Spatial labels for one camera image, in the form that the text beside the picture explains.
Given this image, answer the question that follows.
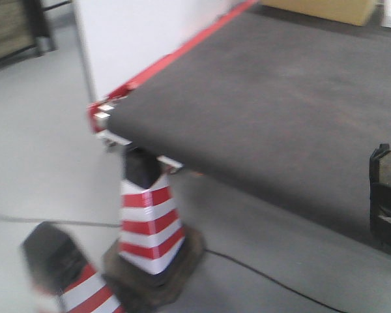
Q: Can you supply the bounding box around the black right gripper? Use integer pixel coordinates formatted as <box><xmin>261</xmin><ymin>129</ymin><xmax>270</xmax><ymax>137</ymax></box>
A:
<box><xmin>369</xmin><ymin>183</ymin><xmax>391</xmax><ymax>246</ymax></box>

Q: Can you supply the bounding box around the brake pad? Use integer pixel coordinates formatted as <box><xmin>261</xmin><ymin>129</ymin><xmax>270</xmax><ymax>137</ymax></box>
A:
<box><xmin>369</xmin><ymin>143</ymin><xmax>391</xmax><ymax>186</ymax></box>

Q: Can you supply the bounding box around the dark grey conveyor belt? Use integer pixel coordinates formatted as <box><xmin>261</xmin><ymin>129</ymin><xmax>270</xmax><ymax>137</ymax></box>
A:
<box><xmin>106</xmin><ymin>12</ymin><xmax>391</xmax><ymax>261</ymax></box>

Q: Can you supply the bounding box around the cardboard box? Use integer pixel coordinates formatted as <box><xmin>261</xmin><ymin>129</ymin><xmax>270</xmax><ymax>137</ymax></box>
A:
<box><xmin>260</xmin><ymin>0</ymin><xmax>377</xmax><ymax>26</ymax></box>

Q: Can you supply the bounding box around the red white traffic cone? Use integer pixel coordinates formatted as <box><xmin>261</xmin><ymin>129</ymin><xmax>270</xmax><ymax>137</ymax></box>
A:
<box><xmin>103</xmin><ymin>147</ymin><xmax>205</xmax><ymax>312</ymax></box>

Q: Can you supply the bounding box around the black floor cable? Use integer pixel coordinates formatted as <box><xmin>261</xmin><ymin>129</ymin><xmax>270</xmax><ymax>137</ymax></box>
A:
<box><xmin>203</xmin><ymin>249</ymin><xmax>346</xmax><ymax>313</ymax></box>

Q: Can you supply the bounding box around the red conveyor side rail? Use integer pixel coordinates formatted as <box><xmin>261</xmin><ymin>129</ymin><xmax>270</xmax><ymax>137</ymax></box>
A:
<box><xmin>87</xmin><ymin>1</ymin><xmax>257</xmax><ymax>139</ymax></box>

